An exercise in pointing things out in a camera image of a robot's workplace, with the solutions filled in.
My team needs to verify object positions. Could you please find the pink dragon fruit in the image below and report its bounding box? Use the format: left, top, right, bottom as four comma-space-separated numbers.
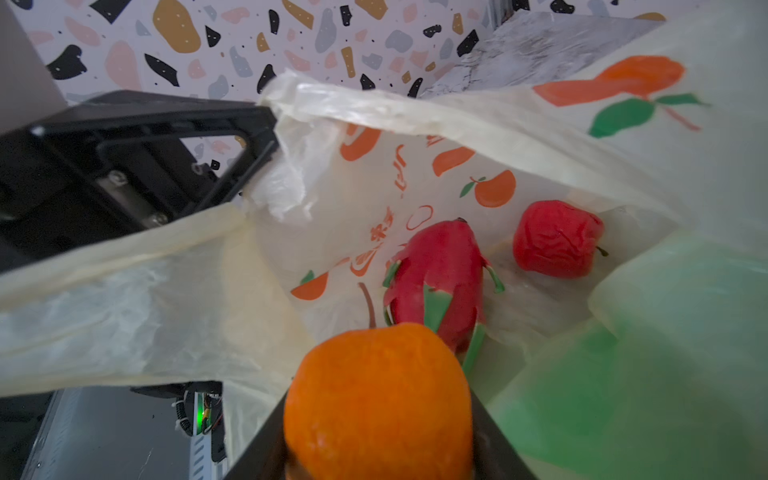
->
383, 218, 505, 374

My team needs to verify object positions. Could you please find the orange tangerine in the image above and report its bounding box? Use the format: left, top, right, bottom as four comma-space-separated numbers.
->
283, 323, 473, 479

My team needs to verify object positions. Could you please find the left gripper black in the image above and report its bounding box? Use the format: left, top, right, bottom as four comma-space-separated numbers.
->
1, 90, 278, 272

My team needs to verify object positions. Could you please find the red apple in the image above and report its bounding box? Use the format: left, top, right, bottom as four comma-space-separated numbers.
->
512, 200, 605, 279

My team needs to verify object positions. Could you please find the cream plastic bag orange print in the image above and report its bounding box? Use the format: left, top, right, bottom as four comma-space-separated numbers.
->
1, 1, 767, 479

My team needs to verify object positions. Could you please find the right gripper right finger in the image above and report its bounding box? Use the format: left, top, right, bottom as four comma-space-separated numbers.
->
470, 391, 537, 480

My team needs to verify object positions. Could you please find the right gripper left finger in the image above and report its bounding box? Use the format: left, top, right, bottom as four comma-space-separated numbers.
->
224, 394, 289, 480

